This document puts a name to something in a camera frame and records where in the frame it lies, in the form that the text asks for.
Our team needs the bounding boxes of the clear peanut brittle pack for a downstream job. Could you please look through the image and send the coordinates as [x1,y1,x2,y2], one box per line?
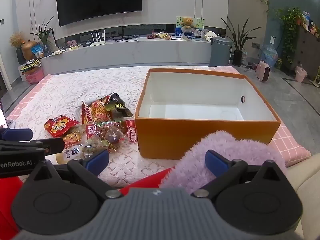
[62,125,87,163]

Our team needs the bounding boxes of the red clear braised meat pack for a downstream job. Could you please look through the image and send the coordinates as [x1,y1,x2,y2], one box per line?
[85,119,137,153]

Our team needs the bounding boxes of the red noodle snack bag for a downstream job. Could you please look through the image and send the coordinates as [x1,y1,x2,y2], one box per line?
[44,115,80,138]

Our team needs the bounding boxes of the red MiMi shrimp stick bag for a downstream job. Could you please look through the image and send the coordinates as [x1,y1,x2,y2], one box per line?
[81,96,112,124]

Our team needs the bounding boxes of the black green snack packet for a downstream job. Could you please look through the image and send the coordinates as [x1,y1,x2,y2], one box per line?
[105,93,133,119]

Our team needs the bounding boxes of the clear seaweed roll pack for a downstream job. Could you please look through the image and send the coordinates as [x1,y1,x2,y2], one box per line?
[82,135,110,159]

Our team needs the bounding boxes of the pink storage basket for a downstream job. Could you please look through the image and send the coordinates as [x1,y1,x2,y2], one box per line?
[25,67,44,85]

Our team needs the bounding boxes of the white lace tablecloth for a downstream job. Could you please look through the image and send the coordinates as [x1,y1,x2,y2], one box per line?
[6,64,242,188]

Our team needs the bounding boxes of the orange cardboard box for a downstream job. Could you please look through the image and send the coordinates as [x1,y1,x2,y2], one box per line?
[135,68,281,160]

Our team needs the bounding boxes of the brown gourd vase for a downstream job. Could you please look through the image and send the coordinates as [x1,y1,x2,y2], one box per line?
[21,41,37,61]

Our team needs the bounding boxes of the potted plant left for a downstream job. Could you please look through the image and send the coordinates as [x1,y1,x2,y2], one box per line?
[31,17,54,51]

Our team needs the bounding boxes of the pink space heater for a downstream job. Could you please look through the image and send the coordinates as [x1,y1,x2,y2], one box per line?
[255,61,270,82]

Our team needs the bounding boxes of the grey trash bin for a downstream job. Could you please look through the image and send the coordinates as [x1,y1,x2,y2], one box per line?
[209,37,233,67]

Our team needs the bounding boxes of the grey TV console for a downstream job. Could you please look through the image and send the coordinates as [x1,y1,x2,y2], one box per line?
[41,37,211,75]

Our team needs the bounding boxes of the blue water jug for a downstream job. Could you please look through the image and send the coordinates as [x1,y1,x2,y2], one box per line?
[260,36,278,69]

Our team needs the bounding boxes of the white wifi router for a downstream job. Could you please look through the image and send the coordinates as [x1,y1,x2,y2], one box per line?
[90,31,105,47]

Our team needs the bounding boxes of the potted snake plant right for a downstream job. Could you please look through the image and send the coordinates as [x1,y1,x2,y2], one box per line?
[221,17,262,67]

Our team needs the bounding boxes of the brown teddy bear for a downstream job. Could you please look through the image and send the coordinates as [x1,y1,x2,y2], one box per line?
[180,17,193,28]

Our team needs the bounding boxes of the green ivy plant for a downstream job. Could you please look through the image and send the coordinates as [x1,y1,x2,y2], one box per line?
[273,7,304,67]

